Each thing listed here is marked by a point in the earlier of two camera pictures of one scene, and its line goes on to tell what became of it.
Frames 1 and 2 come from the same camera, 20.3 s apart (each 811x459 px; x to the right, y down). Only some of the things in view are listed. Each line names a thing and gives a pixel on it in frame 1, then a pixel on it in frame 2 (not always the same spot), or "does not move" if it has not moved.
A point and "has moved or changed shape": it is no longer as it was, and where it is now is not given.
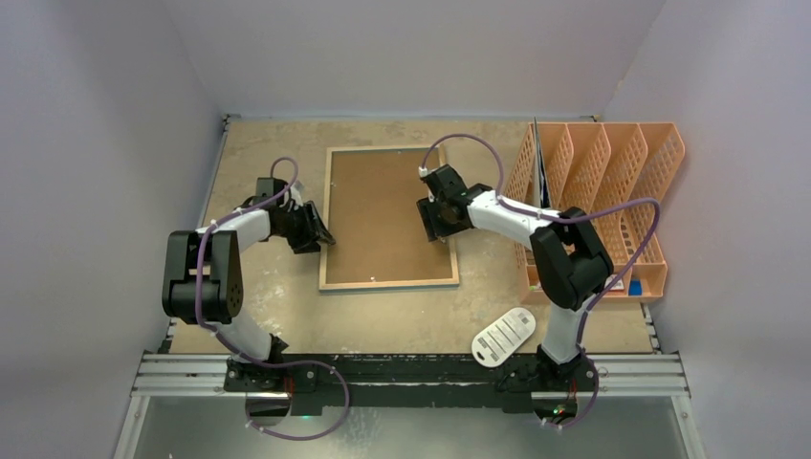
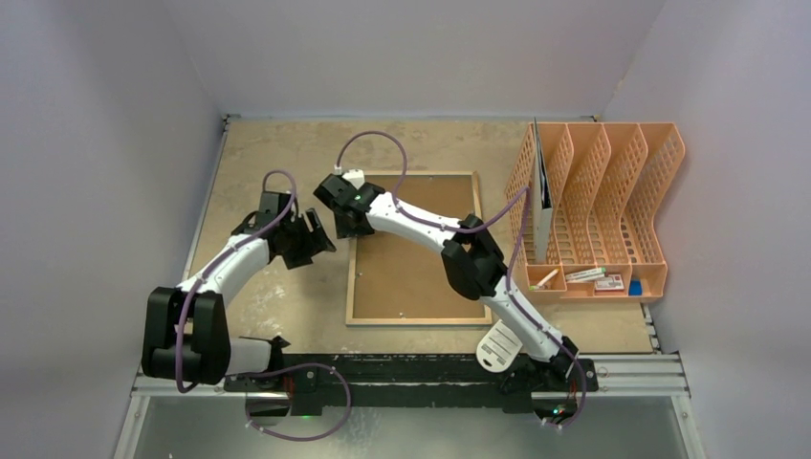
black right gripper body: x=432 y=218 to x=351 y=220
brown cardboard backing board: x=378 y=228 has moved or changed shape
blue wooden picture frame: x=371 y=212 to x=350 y=320
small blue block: x=635 y=288 does not move
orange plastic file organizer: x=599 y=166 does not move
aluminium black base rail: x=304 y=383 does not move
